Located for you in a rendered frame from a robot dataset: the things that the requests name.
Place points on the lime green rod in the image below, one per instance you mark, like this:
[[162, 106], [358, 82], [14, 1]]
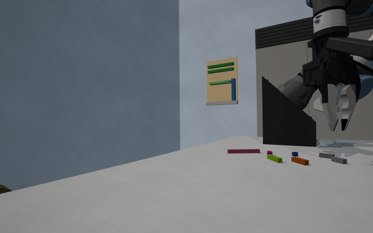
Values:
[[274, 158]]

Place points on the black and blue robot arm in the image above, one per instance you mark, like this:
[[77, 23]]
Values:
[[329, 13]]

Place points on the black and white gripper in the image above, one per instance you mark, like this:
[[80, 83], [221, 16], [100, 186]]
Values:
[[329, 68]]

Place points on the orange rod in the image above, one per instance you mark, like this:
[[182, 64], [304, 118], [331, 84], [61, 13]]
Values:
[[300, 160]]

